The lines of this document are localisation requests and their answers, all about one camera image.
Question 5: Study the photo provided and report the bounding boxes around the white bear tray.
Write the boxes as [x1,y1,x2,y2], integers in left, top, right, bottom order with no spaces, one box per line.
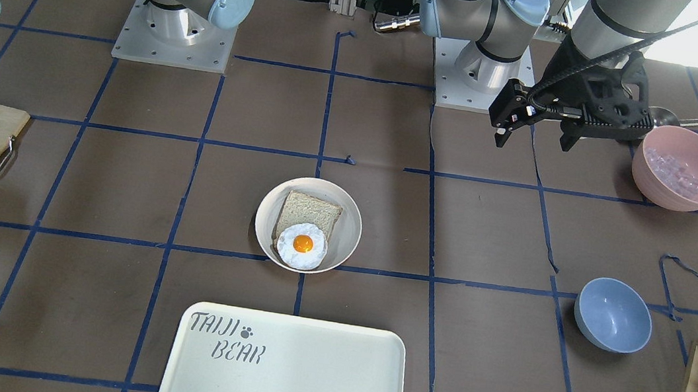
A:
[158,301,406,392]

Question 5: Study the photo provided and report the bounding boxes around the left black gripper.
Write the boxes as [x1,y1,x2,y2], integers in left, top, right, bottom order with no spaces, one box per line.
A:
[489,52,654,152]

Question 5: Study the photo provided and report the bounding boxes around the clear ice cubes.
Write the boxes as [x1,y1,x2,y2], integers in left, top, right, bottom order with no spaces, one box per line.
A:
[644,148,698,199]

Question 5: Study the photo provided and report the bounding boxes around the fried egg toy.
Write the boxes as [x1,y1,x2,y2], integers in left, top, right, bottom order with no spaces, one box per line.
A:
[276,222,327,271]

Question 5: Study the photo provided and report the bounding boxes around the metal scoop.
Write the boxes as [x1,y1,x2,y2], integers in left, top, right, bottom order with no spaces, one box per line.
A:
[648,106,698,128]

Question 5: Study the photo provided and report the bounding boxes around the white round plate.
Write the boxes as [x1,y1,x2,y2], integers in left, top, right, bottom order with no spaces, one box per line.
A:
[253,177,363,274]

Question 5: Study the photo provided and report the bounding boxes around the pink bowl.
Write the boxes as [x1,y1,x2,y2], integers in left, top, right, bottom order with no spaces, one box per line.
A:
[631,126,698,213]

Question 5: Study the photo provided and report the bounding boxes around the blue bowl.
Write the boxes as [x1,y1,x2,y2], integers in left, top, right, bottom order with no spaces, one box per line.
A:
[573,278,653,354]

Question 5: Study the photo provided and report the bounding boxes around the bread slice on plate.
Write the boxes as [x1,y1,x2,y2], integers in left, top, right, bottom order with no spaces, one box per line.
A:
[272,190,344,249]

